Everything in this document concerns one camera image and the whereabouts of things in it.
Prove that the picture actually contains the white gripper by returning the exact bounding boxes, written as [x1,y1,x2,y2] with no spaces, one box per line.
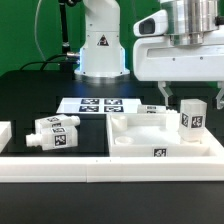
[133,9,224,110]

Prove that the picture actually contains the white U-shaped fence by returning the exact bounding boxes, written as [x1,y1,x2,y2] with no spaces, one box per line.
[0,121,224,184]

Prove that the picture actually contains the grey hanging cable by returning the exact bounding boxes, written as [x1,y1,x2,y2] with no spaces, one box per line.
[34,0,48,63]

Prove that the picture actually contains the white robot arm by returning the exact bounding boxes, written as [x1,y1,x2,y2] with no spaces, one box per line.
[75,0,224,109]

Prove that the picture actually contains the white sheet with tags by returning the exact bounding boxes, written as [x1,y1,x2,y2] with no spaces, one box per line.
[57,98,141,114]

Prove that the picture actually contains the black pole stand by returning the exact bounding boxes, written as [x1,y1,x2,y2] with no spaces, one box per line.
[58,0,73,73]

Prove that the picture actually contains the white square tabletop part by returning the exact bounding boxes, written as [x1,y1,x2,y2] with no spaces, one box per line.
[106,114,224,157]

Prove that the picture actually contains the black cables on table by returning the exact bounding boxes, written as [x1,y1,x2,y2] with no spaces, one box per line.
[19,53,81,72]

